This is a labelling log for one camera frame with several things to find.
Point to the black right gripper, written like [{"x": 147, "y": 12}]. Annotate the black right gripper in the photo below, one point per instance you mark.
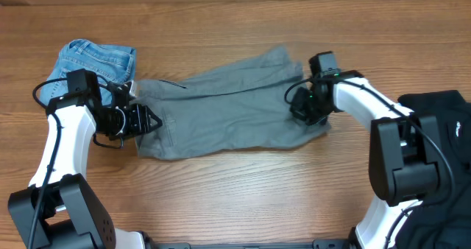
[{"x": 299, "y": 106}]

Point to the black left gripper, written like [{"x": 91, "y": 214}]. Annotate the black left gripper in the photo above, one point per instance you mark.
[{"x": 139, "y": 113}]

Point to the grey shorts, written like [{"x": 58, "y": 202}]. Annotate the grey shorts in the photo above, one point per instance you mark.
[{"x": 232, "y": 107}]

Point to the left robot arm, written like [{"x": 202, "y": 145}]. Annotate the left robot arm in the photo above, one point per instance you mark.
[{"x": 59, "y": 209}]

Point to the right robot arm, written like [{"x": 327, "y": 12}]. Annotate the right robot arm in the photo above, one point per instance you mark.
[{"x": 408, "y": 171}]

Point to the folded blue denim jeans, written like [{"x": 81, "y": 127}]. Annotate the folded blue denim jeans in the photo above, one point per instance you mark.
[{"x": 112, "y": 63}]

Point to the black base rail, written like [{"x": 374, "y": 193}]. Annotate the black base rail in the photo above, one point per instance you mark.
[{"x": 254, "y": 246}]

